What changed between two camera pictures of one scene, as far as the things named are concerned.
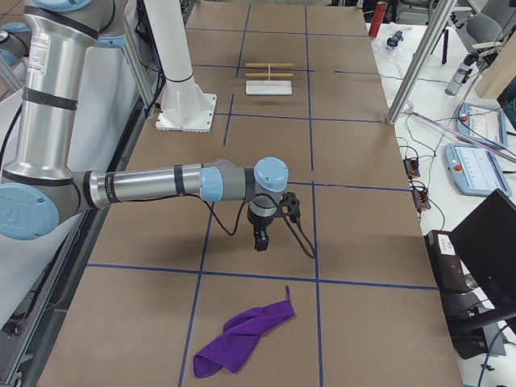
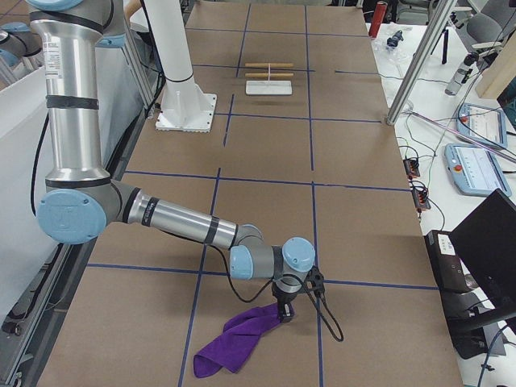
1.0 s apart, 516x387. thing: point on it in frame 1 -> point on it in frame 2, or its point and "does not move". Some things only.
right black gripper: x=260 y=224 -> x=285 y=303
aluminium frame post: x=440 y=12 does not move
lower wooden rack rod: x=270 y=75 does not move
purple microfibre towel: x=241 y=332 does not move
